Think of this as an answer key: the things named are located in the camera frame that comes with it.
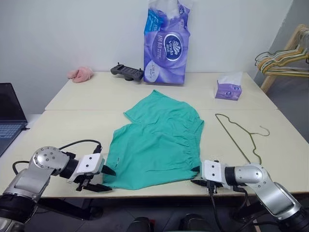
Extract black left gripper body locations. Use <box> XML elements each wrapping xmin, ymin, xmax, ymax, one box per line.
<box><xmin>73</xmin><ymin>173</ymin><xmax>96</xmax><ymax>192</ymax></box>

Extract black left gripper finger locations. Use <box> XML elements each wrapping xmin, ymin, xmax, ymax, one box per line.
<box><xmin>100</xmin><ymin>164</ymin><xmax>117</xmax><ymax>176</ymax></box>
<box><xmin>84</xmin><ymin>183</ymin><xmax>113</xmax><ymax>193</ymax></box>

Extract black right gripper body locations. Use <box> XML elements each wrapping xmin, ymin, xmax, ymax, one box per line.
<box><xmin>206</xmin><ymin>180</ymin><xmax>224</xmax><ymax>194</ymax></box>

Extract green shorts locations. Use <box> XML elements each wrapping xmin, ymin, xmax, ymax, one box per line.
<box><xmin>103</xmin><ymin>89</ymin><xmax>205</xmax><ymax>190</ymax></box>

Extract olive wire hanger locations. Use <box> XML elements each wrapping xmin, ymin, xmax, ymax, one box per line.
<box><xmin>214</xmin><ymin>113</ymin><xmax>270</xmax><ymax>165</ymax></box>

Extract dark rounded shape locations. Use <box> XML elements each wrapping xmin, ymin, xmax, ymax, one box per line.
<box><xmin>126</xmin><ymin>217</ymin><xmax>155</xmax><ymax>232</ymax></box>
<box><xmin>180</xmin><ymin>213</ymin><xmax>209</xmax><ymax>232</ymax></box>

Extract small purple tissue pack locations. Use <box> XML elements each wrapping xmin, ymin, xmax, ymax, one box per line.
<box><xmin>213</xmin><ymin>71</ymin><xmax>243</xmax><ymax>101</ymax></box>

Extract pink fluffy cloth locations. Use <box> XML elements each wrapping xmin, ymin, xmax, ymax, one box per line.
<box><xmin>67</xmin><ymin>66</ymin><xmax>94</xmax><ymax>84</ymax></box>

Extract dark laptop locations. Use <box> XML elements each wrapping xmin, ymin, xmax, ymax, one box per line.
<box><xmin>0</xmin><ymin>83</ymin><xmax>28</xmax><ymax>157</ymax></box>

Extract black handheld controller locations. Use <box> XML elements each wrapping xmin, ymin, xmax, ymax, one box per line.
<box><xmin>110</xmin><ymin>62</ymin><xmax>144</xmax><ymax>82</ymax></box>

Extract purple tissue multipack bag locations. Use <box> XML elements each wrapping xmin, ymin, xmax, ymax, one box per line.
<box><xmin>143</xmin><ymin>0</ymin><xmax>192</xmax><ymax>86</ymax></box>

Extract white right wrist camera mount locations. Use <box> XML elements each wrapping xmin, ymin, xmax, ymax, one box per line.
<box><xmin>201</xmin><ymin>159</ymin><xmax>230</xmax><ymax>189</ymax></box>

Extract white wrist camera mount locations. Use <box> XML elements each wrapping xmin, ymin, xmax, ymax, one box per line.
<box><xmin>67</xmin><ymin>153</ymin><xmax>106</xmax><ymax>183</ymax></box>
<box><xmin>201</xmin><ymin>159</ymin><xmax>230</xmax><ymax>189</ymax></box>

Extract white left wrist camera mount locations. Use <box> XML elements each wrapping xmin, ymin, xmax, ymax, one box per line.
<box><xmin>67</xmin><ymin>153</ymin><xmax>106</xmax><ymax>183</ymax></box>

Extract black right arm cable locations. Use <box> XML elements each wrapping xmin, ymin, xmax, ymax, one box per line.
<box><xmin>207</xmin><ymin>185</ymin><xmax>249</xmax><ymax>232</ymax></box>

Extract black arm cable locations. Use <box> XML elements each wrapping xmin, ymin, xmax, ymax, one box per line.
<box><xmin>12</xmin><ymin>139</ymin><xmax>102</xmax><ymax>176</ymax></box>
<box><xmin>207</xmin><ymin>185</ymin><xmax>249</xmax><ymax>232</ymax></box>

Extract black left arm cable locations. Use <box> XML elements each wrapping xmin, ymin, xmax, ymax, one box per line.
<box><xmin>12</xmin><ymin>139</ymin><xmax>102</xmax><ymax>176</ymax></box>

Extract dark green wire hanger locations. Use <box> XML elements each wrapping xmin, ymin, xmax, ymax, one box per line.
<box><xmin>254</xmin><ymin>50</ymin><xmax>309</xmax><ymax>70</ymax></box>

